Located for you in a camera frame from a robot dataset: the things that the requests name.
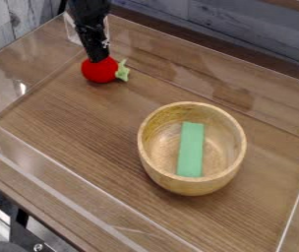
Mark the red plush strawberry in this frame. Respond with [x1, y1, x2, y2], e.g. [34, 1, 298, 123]
[82, 57, 130, 84]

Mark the clear acrylic tray wall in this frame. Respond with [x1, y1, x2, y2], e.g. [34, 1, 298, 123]
[0, 126, 202, 252]

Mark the black metal table frame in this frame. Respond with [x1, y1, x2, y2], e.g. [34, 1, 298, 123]
[10, 209, 56, 252]

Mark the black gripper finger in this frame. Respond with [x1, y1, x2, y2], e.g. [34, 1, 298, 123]
[68, 0, 111, 63]

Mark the light wooden bowl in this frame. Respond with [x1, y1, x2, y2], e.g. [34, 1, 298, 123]
[138, 101, 248, 196]

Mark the clear acrylic corner bracket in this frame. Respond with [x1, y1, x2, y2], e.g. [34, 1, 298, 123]
[63, 13, 83, 45]

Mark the green rectangular block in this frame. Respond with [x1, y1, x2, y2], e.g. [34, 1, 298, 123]
[177, 122, 205, 177]

